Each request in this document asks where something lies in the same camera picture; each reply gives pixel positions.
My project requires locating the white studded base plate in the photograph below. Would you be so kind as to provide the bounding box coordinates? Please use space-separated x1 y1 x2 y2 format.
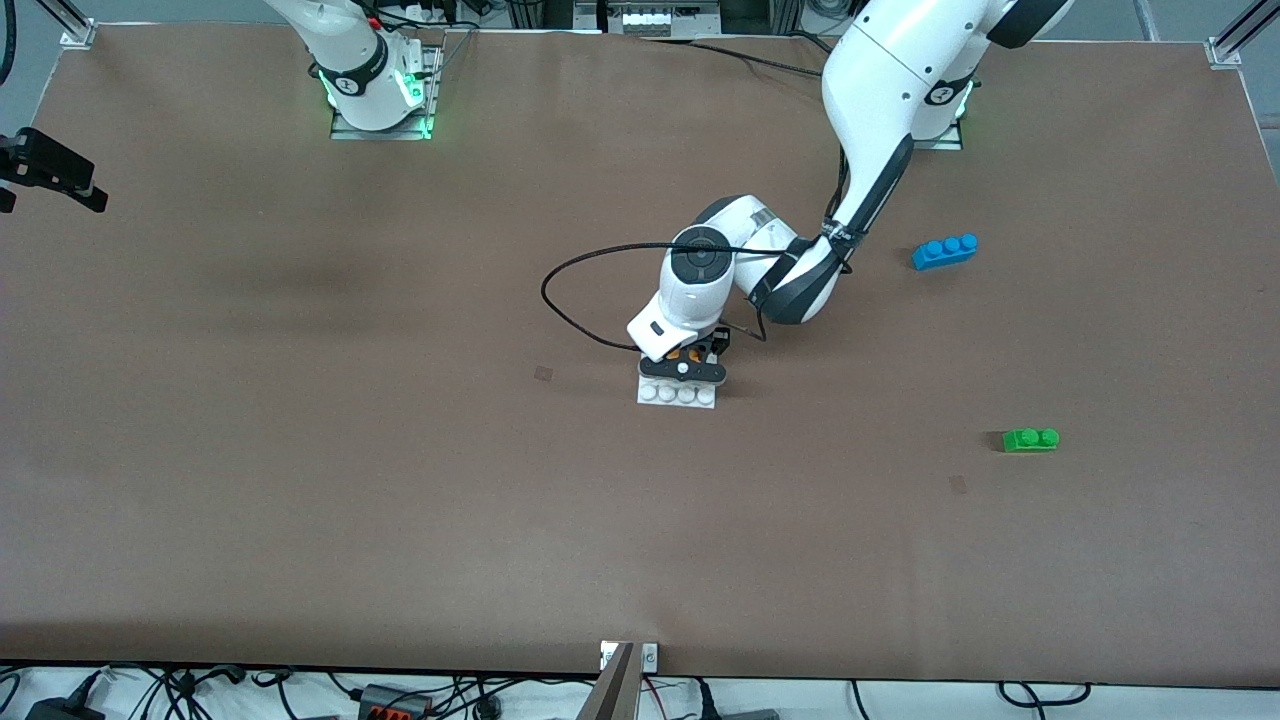
636 374 720 410

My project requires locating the blue three-stud block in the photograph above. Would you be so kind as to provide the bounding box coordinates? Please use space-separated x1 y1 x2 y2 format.
911 234 980 271

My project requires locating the metal box with white connectors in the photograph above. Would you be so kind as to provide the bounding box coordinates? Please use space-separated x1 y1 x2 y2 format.
604 0 723 38

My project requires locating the black plug connector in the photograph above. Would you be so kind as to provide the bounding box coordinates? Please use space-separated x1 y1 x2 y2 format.
698 680 781 720

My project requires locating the black device with red buttons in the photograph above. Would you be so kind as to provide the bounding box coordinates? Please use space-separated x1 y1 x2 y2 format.
357 683 434 720

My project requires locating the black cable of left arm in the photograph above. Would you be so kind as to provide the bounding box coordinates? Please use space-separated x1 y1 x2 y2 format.
540 150 853 352

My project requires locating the aluminium corner bracket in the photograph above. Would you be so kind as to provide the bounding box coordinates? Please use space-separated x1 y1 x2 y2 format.
58 0 99 50
1206 0 1280 68

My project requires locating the long black table cable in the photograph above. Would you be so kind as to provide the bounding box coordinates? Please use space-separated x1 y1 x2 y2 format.
640 36 827 79

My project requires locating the small metal bracket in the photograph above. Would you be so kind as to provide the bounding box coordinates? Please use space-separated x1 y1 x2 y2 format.
599 641 660 674

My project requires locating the grey camera pole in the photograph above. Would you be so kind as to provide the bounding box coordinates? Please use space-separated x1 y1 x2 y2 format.
574 643 639 720

